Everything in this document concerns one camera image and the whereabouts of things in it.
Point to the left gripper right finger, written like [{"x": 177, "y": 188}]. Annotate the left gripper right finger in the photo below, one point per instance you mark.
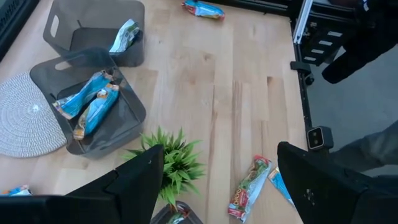
[{"x": 335, "y": 199}]

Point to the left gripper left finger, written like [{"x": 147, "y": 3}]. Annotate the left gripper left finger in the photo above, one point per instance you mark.
[{"x": 124, "y": 193}]

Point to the green grey granola bar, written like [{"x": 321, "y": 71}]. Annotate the green grey granola bar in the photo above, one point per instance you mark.
[{"x": 178, "y": 217}]

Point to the red green granola bar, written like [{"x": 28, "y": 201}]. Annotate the red green granola bar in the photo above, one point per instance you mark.
[{"x": 248, "y": 189}]

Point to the blue white granola bar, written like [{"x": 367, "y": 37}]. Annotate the blue white granola bar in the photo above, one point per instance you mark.
[{"x": 15, "y": 191}]

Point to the white green granola bar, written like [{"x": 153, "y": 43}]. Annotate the white green granola bar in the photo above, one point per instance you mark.
[{"x": 124, "y": 35}]

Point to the blue red granola bar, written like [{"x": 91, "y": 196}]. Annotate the blue red granola bar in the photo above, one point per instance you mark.
[{"x": 203, "y": 9}]

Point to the green plant in white pot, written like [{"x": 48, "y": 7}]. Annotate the green plant in white pot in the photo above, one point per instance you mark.
[{"x": 178, "y": 161}]

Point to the grey translucent plastic bin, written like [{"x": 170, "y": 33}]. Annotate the grey translucent plastic bin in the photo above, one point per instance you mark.
[
  {"x": 124, "y": 124},
  {"x": 93, "y": 40},
  {"x": 194, "y": 219}
]

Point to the round white woven mat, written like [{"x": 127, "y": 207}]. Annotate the round white woven mat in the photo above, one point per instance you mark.
[{"x": 25, "y": 118}]

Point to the person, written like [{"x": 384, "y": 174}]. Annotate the person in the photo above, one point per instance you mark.
[{"x": 357, "y": 53}]

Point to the silver aluminium extrusion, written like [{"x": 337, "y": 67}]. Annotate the silver aluminium extrusion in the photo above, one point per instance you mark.
[{"x": 303, "y": 21}]

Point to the small black depth camera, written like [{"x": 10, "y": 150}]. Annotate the small black depth camera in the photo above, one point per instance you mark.
[{"x": 318, "y": 138}]

